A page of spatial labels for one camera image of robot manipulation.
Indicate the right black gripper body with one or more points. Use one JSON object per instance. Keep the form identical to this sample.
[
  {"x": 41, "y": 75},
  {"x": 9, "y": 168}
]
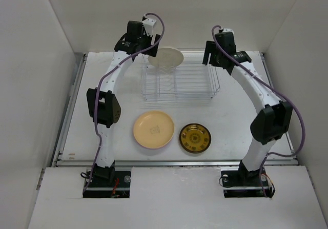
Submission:
[{"x": 214, "y": 59}]

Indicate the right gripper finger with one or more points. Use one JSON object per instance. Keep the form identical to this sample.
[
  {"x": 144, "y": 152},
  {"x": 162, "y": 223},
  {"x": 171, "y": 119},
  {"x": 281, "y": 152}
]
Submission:
[
  {"x": 206, "y": 58},
  {"x": 210, "y": 47}
]

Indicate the tan plate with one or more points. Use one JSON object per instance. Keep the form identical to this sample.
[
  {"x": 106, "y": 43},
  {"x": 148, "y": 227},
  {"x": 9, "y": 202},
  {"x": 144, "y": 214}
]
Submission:
[{"x": 166, "y": 57}]

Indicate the white wire dish rack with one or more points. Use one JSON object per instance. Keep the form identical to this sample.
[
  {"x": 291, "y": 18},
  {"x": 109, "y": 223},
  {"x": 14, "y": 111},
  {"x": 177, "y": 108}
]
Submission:
[{"x": 189, "y": 81}]

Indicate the beige plastic plate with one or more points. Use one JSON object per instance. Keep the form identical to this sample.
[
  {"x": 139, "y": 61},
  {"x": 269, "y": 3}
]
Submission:
[{"x": 154, "y": 123}]

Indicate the pink plastic plate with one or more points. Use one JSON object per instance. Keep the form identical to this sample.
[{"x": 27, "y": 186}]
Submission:
[{"x": 153, "y": 142}]

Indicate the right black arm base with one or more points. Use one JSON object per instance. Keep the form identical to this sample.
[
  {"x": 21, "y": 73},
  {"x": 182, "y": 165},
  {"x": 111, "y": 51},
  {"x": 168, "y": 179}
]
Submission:
[{"x": 234, "y": 186}]

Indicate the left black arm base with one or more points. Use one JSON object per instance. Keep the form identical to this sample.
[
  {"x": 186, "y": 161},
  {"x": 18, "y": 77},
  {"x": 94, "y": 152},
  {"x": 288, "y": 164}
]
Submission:
[{"x": 106, "y": 183}]

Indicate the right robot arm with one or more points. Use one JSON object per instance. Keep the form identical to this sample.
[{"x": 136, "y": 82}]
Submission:
[{"x": 273, "y": 114}]

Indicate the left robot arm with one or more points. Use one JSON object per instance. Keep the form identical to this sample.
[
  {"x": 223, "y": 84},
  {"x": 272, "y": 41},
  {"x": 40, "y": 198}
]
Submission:
[{"x": 103, "y": 106}]

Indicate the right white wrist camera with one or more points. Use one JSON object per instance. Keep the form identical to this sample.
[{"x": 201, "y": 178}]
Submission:
[{"x": 227, "y": 30}]

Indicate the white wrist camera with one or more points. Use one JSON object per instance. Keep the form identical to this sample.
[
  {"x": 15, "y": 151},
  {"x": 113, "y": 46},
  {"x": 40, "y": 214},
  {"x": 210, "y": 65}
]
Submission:
[
  {"x": 148, "y": 25},
  {"x": 227, "y": 30}
]

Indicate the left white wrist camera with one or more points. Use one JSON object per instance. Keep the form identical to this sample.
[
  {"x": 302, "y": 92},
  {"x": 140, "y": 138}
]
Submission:
[{"x": 148, "y": 25}]

